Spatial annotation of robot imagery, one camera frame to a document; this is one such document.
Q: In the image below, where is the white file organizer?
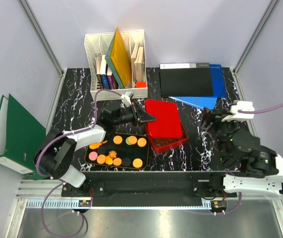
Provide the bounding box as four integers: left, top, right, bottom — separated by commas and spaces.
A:
84, 29, 148, 101

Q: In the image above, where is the black folder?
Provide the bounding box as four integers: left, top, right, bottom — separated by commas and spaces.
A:
160, 63, 214, 97

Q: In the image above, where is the yellow teal book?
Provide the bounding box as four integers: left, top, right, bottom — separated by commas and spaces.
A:
105, 27, 132, 89

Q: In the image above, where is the pink sandwich cookie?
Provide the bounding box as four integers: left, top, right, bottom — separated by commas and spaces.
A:
88, 151, 98, 161

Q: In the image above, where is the corner round biscuit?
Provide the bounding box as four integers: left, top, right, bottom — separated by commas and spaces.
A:
132, 158, 143, 169

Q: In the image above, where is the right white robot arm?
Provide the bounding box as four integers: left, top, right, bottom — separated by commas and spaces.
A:
201, 108, 283, 199

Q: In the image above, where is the black cookie tray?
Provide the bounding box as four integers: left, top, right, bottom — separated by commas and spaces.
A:
84, 133, 150, 170

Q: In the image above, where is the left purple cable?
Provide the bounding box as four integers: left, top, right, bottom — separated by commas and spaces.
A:
35, 89, 127, 238

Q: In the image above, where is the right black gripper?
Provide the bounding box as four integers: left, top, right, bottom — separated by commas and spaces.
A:
198, 106, 240, 164

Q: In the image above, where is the red tin box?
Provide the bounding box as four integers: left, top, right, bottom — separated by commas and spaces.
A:
144, 125, 188, 154

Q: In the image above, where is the plain round orange cookie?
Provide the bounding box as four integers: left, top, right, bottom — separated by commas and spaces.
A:
113, 158, 122, 166

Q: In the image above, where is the round biscuit behind green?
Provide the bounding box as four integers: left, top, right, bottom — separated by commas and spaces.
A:
113, 135, 123, 145

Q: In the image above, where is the green ring binder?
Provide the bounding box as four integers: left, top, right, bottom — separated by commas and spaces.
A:
0, 95, 46, 180

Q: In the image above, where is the fish shaped cookie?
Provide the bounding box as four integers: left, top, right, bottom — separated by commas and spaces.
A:
89, 142, 102, 150

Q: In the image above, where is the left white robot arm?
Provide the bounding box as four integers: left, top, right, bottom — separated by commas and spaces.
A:
34, 101, 156, 196

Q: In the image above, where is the light blue folder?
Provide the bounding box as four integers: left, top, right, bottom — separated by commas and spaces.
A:
170, 97, 217, 110

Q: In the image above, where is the far right round biscuit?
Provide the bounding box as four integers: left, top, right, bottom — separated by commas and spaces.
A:
137, 138, 147, 147

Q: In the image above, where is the swirl meringue cookie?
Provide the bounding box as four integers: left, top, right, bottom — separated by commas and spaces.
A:
109, 150, 117, 159

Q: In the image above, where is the black sandwich cookie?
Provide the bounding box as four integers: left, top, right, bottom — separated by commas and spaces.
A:
122, 158, 131, 167
97, 146, 107, 155

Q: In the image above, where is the orange small box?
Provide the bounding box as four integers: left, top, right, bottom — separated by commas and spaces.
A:
136, 81, 147, 88

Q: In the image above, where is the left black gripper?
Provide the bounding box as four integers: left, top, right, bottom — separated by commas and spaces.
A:
113, 102, 156, 127

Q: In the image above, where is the small fish cookie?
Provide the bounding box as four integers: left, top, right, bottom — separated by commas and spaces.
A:
106, 156, 113, 165

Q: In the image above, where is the lower round biscuit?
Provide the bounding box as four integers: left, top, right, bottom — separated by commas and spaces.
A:
97, 154, 106, 165

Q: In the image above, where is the red tin lid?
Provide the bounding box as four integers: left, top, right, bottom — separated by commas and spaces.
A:
145, 100, 182, 139

